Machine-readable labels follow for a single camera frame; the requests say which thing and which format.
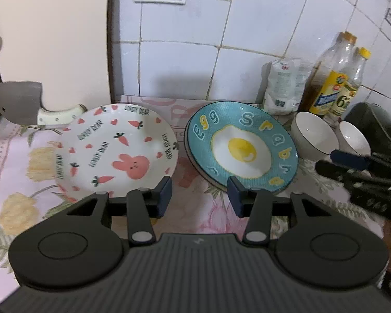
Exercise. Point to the white rabbit carrot plate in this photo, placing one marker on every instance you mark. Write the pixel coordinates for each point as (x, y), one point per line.
(117, 143)

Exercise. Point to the clear bottle green label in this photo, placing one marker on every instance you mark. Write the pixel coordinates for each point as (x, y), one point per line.
(345, 97)

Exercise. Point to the dark brown cutting board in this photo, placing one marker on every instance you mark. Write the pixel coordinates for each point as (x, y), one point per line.
(114, 39)

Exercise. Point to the floral tablecloth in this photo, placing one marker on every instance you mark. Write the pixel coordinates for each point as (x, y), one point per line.
(26, 156)

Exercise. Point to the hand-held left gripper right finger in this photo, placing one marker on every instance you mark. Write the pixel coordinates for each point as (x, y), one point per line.
(236, 196)

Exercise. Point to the white cutting board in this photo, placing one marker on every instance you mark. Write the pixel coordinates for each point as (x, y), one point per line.
(52, 39)

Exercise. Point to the white bowl black rim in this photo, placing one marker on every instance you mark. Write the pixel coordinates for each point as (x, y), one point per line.
(314, 137)
(353, 138)

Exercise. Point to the white salt bag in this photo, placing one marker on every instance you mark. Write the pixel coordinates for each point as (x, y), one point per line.
(285, 84)

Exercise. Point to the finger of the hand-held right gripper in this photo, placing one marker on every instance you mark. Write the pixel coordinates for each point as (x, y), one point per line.
(348, 159)
(335, 171)

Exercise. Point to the blue fried egg plate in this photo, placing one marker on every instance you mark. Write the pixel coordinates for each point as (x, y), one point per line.
(224, 120)

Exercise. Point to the dark metal pot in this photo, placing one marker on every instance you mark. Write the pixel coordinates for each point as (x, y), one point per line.
(371, 117)

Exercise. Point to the tall dark oil bottle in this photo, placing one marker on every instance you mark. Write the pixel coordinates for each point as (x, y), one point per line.
(325, 84)

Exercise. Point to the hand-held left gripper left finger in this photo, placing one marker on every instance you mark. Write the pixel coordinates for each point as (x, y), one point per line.
(165, 196)

